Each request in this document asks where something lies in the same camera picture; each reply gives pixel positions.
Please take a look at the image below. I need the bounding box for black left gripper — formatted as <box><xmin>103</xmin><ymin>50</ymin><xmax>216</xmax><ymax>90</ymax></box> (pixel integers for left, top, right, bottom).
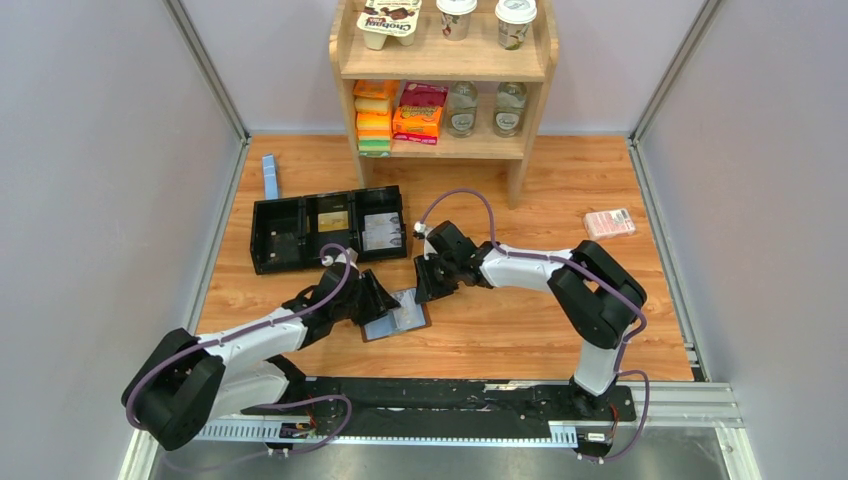
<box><xmin>332</xmin><ymin>269</ymin><xmax>402</xmax><ymax>327</ymax></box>

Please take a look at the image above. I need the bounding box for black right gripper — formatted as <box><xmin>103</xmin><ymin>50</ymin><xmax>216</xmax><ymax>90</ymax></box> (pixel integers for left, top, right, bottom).
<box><xmin>414</xmin><ymin>252</ymin><xmax>460</xmax><ymax>305</ymax></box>

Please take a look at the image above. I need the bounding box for brown leather card holder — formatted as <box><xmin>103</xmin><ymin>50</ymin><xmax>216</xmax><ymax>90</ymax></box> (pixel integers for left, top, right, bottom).
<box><xmin>360</xmin><ymin>288</ymin><xmax>431</xmax><ymax>342</ymax></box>

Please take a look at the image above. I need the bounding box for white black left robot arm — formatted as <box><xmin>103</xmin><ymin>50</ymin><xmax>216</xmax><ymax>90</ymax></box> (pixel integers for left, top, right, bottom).
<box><xmin>121</xmin><ymin>262</ymin><xmax>401</xmax><ymax>451</ymax></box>

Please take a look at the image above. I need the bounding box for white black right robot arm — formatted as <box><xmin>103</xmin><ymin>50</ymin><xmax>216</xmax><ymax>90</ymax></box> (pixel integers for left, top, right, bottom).
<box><xmin>414</xmin><ymin>221</ymin><xmax>648</xmax><ymax>419</ymax></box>

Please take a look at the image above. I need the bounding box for silver VIP card middle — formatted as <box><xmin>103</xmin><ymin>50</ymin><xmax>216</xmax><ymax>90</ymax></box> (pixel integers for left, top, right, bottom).
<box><xmin>363</xmin><ymin>231</ymin><xmax>403</xmax><ymax>251</ymax></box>

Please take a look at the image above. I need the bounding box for silver vip card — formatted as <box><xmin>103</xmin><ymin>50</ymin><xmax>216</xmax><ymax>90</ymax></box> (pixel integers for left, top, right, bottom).
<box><xmin>363</xmin><ymin>231</ymin><xmax>403</xmax><ymax>251</ymax></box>
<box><xmin>364</xmin><ymin>212</ymin><xmax>403</xmax><ymax>235</ymax></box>

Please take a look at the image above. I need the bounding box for silver VIP card top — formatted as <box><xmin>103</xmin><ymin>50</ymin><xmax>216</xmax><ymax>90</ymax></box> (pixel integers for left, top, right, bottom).
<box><xmin>364</xmin><ymin>212</ymin><xmax>403</xmax><ymax>235</ymax></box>

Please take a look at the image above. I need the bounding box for gold credit card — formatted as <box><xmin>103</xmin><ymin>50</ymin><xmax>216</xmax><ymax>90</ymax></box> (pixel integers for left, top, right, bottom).
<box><xmin>317</xmin><ymin>211</ymin><xmax>349</xmax><ymax>233</ymax></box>

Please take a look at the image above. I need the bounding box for pink wrapped card pack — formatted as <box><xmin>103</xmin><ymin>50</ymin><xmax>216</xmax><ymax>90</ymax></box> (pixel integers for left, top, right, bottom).
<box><xmin>583</xmin><ymin>208</ymin><xmax>636</xmax><ymax>241</ymax></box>

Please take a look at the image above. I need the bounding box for black three-compartment tray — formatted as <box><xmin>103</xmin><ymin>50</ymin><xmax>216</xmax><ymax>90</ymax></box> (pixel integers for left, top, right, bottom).
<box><xmin>250</xmin><ymin>185</ymin><xmax>408</xmax><ymax>275</ymax></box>

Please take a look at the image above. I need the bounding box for orange snack box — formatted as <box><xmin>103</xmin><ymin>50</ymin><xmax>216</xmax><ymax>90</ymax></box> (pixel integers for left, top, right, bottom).
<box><xmin>392</xmin><ymin>105</ymin><xmax>443</xmax><ymax>139</ymax></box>

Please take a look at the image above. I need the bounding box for blue plastic strip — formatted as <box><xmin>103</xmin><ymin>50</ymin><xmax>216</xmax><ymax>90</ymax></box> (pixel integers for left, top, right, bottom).
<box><xmin>262</xmin><ymin>154</ymin><xmax>280</xmax><ymax>200</ymax></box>

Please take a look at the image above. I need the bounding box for left glass water bottle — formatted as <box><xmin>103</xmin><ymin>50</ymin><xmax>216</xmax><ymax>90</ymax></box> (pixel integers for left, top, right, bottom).
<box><xmin>445</xmin><ymin>81</ymin><xmax>478</xmax><ymax>138</ymax></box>

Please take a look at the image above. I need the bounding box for glass water bottle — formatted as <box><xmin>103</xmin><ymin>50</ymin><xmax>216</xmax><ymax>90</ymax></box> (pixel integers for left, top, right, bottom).
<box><xmin>493</xmin><ymin>82</ymin><xmax>528</xmax><ymax>138</ymax></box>
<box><xmin>445</xmin><ymin>81</ymin><xmax>478</xmax><ymax>138</ymax></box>

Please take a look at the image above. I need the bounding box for stack of colourful sponges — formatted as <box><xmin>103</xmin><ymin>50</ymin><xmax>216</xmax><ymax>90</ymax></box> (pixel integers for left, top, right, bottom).
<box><xmin>353</xmin><ymin>79</ymin><xmax>400</xmax><ymax>157</ymax></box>

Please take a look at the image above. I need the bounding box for red snack box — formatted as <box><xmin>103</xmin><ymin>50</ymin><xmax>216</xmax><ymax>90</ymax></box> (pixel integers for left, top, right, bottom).
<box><xmin>399</xmin><ymin>81</ymin><xmax>448</xmax><ymax>107</ymax></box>

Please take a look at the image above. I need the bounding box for right glass water bottle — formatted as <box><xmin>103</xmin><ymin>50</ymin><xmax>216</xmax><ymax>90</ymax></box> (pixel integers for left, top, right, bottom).
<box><xmin>493</xmin><ymin>82</ymin><xmax>528</xmax><ymax>138</ymax></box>

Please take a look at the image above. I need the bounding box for yogurt cup multipack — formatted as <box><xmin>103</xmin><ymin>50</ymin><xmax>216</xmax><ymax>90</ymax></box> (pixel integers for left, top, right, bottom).
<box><xmin>356</xmin><ymin>0</ymin><xmax>421</xmax><ymax>50</ymax></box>

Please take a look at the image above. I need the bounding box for left paper coffee cup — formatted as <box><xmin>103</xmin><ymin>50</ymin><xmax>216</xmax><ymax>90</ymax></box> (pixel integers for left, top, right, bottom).
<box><xmin>436</xmin><ymin>0</ymin><xmax>478</xmax><ymax>41</ymax></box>

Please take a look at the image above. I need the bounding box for paper coffee cup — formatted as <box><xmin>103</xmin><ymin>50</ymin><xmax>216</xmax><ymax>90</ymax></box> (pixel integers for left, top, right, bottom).
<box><xmin>495</xmin><ymin>0</ymin><xmax>538</xmax><ymax>51</ymax></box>
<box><xmin>436</xmin><ymin>0</ymin><xmax>478</xmax><ymax>41</ymax></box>

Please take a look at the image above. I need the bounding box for right paper coffee cup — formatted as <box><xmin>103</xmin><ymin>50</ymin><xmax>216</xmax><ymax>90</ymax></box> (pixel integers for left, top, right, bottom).
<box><xmin>495</xmin><ymin>0</ymin><xmax>538</xmax><ymax>51</ymax></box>

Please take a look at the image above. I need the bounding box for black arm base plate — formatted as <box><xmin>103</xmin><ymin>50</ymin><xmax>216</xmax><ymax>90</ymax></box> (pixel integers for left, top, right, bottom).
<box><xmin>283</xmin><ymin>377</ymin><xmax>638</xmax><ymax>440</ymax></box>

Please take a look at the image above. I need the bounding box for aluminium frame rail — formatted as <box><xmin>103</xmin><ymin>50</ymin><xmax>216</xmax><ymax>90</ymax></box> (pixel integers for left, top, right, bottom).
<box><xmin>115</xmin><ymin>374</ymin><xmax>763</xmax><ymax>480</ymax></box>

